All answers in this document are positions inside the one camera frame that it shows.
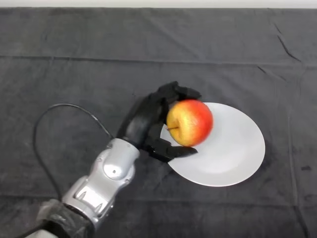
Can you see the white round plate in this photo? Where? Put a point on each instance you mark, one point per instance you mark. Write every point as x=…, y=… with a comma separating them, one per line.
x=223, y=153

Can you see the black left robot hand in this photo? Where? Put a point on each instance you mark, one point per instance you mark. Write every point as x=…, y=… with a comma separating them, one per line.
x=141, y=119

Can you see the black cloth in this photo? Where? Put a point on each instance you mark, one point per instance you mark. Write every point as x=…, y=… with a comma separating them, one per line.
x=223, y=49

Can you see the red yellow apple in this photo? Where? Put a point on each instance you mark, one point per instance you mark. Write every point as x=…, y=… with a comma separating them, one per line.
x=190, y=121

